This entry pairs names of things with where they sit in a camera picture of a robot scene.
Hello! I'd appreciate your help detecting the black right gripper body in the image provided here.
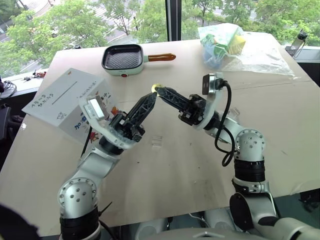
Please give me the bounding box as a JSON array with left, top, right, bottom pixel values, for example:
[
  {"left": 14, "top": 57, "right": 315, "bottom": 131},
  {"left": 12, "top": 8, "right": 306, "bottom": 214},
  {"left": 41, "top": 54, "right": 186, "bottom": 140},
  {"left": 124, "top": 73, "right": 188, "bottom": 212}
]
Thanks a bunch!
[{"left": 177, "top": 93, "right": 208, "bottom": 126}]

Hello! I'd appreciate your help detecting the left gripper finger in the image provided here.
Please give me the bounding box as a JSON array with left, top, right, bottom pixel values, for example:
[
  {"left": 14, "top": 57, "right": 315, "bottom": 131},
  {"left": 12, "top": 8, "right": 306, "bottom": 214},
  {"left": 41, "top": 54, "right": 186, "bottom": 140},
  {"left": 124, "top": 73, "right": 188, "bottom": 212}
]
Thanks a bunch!
[
  {"left": 127, "top": 92, "right": 158, "bottom": 126},
  {"left": 138, "top": 96, "right": 159, "bottom": 128}
]

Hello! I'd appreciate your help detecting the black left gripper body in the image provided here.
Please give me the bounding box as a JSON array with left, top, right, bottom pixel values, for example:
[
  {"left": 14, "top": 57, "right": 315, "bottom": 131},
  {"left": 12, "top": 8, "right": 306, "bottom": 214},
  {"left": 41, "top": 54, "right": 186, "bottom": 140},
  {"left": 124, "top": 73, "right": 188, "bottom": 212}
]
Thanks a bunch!
[{"left": 108, "top": 111, "right": 147, "bottom": 143}]

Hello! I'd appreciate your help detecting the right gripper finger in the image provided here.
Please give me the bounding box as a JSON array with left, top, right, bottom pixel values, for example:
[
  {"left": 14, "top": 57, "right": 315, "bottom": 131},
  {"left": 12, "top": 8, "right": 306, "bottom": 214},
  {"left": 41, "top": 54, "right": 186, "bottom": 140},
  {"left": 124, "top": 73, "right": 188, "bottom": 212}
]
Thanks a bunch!
[
  {"left": 157, "top": 93, "right": 186, "bottom": 113},
  {"left": 159, "top": 86, "right": 193, "bottom": 108}
]

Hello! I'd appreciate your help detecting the white slotted cardboard box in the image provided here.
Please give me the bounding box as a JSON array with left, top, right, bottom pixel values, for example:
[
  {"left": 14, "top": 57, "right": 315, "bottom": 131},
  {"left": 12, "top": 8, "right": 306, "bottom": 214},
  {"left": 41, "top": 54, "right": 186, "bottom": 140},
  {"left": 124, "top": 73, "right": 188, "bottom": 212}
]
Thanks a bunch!
[{"left": 21, "top": 67, "right": 120, "bottom": 146}]

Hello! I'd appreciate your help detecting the small clear acrylic block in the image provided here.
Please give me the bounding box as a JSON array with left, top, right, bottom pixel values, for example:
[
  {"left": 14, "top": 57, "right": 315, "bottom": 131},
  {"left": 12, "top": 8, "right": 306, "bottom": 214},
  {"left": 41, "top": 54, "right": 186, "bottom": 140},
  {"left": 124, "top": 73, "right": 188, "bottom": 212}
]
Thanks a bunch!
[
  {"left": 151, "top": 135, "right": 165, "bottom": 149},
  {"left": 229, "top": 107, "right": 242, "bottom": 120}
]

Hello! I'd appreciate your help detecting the mint green square electric pan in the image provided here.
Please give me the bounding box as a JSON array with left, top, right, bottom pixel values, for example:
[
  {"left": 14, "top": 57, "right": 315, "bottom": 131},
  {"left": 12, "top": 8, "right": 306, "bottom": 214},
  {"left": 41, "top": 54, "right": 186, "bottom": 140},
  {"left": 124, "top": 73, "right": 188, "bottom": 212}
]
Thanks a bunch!
[{"left": 100, "top": 44, "right": 177, "bottom": 79}]

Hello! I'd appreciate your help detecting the blue plastic item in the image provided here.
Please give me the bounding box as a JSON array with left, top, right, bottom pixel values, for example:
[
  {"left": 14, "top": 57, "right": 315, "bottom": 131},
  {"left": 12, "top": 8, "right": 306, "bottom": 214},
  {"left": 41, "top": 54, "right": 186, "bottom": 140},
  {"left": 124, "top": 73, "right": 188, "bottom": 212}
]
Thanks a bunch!
[{"left": 201, "top": 44, "right": 222, "bottom": 69}]

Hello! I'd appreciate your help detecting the green and white carton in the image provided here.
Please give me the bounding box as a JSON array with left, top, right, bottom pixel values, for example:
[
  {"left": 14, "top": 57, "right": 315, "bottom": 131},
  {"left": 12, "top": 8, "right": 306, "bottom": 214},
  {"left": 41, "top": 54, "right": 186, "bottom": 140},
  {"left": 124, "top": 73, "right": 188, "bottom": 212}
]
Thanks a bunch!
[{"left": 201, "top": 31, "right": 230, "bottom": 59}]

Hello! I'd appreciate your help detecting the yellow sponge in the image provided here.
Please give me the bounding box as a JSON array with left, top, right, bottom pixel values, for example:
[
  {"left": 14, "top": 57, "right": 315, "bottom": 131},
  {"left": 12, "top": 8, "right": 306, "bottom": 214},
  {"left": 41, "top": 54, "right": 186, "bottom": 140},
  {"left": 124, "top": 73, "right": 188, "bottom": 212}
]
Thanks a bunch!
[{"left": 227, "top": 33, "right": 246, "bottom": 55}]

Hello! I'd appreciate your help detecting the clear plastic bag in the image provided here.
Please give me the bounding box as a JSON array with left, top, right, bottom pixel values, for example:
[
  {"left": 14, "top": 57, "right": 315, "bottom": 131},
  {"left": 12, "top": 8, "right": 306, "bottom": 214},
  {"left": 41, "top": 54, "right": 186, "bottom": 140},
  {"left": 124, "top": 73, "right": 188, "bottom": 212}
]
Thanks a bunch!
[{"left": 197, "top": 22, "right": 303, "bottom": 81}]

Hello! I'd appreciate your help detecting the small red and black tool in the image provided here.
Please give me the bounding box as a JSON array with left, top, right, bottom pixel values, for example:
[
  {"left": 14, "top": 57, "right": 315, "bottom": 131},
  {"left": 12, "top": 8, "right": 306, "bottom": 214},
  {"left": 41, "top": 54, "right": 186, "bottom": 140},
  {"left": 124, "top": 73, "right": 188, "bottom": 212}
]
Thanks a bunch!
[{"left": 23, "top": 69, "right": 49, "bottom": 84}]

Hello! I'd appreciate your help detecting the silver robot torso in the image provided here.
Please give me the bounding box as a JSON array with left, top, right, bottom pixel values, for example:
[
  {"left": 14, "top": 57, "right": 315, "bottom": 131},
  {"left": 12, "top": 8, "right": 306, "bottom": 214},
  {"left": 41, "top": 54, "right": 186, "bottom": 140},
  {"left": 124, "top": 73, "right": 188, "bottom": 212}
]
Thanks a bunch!
[{"left": 134, "top": 209, "right": 261, "bottom": 240}]

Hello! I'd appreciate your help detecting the black chair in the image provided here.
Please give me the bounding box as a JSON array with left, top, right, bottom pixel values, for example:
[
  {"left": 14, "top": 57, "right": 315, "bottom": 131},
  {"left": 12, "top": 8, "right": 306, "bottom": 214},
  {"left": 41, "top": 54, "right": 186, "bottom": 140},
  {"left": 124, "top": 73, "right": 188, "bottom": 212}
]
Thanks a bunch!
[{"left": 0, "top": 103, "right": 26, "bottom": 151}]

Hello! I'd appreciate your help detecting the clear bottle with black lid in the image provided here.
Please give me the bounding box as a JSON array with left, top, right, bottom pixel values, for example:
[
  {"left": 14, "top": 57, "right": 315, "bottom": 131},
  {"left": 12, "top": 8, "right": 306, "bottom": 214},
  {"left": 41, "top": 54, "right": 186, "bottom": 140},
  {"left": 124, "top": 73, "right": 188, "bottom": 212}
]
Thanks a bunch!
[{"left": 284, "top": 29, "right": 310, "bottom": 60}]

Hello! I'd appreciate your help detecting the dark rounded shape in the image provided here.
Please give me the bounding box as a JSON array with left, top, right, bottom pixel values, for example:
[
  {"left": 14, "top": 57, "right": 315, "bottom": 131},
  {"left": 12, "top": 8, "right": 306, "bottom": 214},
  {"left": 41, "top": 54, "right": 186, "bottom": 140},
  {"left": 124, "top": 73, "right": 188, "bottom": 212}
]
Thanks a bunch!
[{"left": 0, "top": 203, "right": 62, "bottom": 240}]

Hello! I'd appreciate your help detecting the black object under table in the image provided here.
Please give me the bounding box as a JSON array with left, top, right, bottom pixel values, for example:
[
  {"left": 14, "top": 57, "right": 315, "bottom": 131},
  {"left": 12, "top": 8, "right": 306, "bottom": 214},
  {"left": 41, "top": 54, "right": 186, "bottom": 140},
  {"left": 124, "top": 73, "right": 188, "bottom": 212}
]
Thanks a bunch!
[{"left": 298, "top": 191, "right": 320, "bottom": 214}]

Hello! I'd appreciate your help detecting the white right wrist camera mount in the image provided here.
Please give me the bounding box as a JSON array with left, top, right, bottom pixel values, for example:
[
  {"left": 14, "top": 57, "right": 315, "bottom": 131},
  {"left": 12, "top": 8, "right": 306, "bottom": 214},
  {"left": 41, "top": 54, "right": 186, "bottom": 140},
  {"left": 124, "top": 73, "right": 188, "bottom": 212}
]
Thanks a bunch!
[{"left": 194, "top": 72, "right": 226, "bottom": 131}]

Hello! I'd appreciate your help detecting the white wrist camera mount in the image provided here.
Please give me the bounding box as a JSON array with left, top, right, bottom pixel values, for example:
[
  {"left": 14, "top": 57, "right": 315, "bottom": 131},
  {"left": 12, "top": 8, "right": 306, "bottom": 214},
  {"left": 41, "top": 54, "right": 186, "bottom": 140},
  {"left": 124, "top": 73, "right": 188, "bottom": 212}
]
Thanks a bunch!
[
  {"left": 78, "top": 94, "right": 141, "bottom": 151},
  {"left": 194, "top": 72, "right": 226, "bottom": 131}
]

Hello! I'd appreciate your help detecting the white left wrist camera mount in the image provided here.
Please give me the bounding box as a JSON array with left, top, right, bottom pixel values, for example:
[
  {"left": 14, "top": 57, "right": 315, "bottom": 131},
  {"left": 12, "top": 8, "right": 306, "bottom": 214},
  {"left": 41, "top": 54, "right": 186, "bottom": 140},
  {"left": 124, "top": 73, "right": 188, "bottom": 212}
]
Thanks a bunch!
[{"left": 78, "top": 94, "right": 141, "bottom": 151}]

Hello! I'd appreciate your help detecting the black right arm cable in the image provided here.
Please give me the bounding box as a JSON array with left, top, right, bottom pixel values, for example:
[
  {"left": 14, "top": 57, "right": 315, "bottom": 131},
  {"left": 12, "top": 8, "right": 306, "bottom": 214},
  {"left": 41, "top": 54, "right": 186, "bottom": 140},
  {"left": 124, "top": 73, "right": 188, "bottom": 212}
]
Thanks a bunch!
[{"left": 214, "top": 79, "right": 239, "bottom": 168}]

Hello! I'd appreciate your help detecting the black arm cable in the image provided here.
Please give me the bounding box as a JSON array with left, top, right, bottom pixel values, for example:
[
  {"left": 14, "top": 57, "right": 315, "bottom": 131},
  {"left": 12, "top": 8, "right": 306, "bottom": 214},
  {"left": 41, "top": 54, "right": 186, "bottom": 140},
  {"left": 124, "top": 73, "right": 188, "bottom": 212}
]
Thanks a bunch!
[
  {"left": 80, "top": 125, "right": 92, "bottom": 160},
  {"left": 214, "top": 79, "right": 239, "bottom": 168}
]

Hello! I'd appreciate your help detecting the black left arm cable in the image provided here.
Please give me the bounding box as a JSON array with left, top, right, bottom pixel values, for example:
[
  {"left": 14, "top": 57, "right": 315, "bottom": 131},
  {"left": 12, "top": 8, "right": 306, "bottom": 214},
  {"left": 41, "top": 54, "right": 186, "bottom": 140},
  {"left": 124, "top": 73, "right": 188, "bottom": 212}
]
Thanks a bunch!
[{"left": 80, "top": 125, "right": 92, "bottom": 160}]

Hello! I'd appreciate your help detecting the black window frame post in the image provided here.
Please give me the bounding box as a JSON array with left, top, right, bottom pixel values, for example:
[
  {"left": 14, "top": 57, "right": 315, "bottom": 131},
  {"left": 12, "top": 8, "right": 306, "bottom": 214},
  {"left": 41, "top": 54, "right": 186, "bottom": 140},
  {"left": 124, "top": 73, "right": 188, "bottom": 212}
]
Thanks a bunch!
[{"left": 165, "top": 0, "right": 182, "bottom": 42}]

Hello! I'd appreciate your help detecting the black cable bundle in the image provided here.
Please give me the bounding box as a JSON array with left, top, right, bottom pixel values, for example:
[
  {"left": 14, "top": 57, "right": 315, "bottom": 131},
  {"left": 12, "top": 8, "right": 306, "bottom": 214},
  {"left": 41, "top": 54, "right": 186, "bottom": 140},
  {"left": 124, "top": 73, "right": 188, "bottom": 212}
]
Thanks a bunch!
[{"left": 0, "top": 79, "right": 18, "bottom": 99}]

